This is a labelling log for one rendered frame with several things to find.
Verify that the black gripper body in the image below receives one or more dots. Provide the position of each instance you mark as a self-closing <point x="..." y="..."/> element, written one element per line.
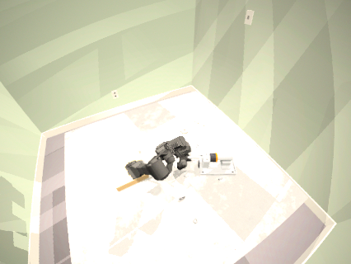
<point x="182" y="163"/>

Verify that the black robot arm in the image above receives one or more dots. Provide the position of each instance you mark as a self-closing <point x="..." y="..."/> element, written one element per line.
<point x="155" y="166"/>

